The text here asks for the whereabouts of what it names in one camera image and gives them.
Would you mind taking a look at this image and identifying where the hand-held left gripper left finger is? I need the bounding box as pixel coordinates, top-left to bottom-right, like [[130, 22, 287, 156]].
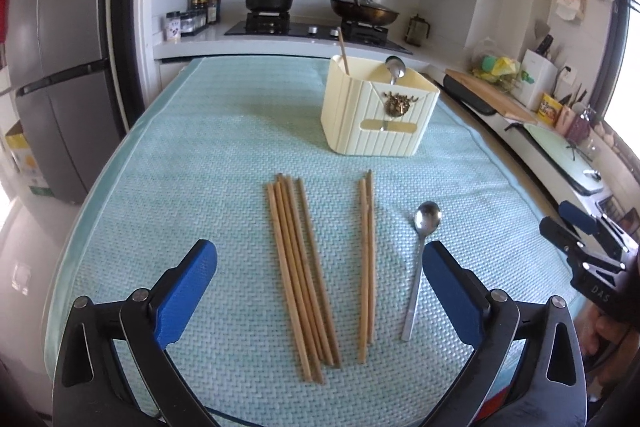
[[51, 238, 219, 427]]

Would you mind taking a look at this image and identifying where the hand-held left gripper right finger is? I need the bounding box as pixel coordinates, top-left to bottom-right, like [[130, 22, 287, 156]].
[[421, 241, 588, 427]]

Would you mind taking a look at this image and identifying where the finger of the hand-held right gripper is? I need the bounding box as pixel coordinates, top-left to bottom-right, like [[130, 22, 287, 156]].
[[539, 217, 623, 273], [557, 200, 630, 255]]

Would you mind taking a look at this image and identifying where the metal spoon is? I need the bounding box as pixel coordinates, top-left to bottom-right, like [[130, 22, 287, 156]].
[[384, 56, 407, 86], [400, 201, 443, 342]]

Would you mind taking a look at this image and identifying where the wooden chopstick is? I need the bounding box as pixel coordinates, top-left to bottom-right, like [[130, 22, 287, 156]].
[[266, 182, 313, 384], [285, 177, 341, 369], [357, 177, 369, 364], [336, 27, 350, 76], [273, 178, 327, 384], [296, 178, 345, 368], [278, 173, 335, 368]]

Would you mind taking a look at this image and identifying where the cream utensil holder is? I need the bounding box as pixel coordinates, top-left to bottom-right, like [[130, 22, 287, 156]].
[[320, 55, 441, 156]]

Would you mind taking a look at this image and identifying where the person's right hand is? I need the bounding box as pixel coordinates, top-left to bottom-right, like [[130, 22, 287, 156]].
[[585, 307, 640, 363]]

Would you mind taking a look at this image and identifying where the pink utensil cup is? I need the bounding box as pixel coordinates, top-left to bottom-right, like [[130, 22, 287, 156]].
[[556, 82, 588, 138]]

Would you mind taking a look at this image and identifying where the yellow container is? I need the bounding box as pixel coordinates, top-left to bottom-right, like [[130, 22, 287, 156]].
[[537, 93, 565, 126]]

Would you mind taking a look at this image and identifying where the teal woven table mat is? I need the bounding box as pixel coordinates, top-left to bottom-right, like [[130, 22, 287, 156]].
[[47, 57, 586, 427]]

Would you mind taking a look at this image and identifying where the white knife block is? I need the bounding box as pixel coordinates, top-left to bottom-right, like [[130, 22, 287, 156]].
[[515, 34, 559, 108]]

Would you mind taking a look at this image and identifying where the wooden cutting board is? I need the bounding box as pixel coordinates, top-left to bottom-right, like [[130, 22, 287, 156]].
[[444, 68, 539, 124]]

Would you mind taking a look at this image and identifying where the yellow green cloth pile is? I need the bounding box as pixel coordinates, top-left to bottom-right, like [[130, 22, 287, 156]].
[[469, 38, 524, 84]]

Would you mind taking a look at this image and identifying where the cardboard box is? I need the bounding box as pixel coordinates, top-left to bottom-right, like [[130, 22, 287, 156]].
[[5, 121, 55, 198]]

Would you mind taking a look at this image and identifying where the glass pitcher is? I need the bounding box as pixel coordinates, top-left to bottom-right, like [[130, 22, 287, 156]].
[[405, 14, 431, 48]]

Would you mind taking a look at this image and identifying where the grey refrigerator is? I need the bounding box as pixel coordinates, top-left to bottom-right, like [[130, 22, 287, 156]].
[[0, 0, 128, 204]]

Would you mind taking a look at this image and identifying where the spice jar rack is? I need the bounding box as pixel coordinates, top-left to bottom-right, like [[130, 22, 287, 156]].
[[180, 9, 209, 36]]

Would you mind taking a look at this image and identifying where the black gas cooktop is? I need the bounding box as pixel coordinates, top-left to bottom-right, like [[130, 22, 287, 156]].
[[224, 11, 414, 56]]

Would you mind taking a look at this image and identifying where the wok with glass lid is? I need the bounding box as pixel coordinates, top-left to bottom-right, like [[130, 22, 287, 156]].
[[328, 0, 401, 28]]

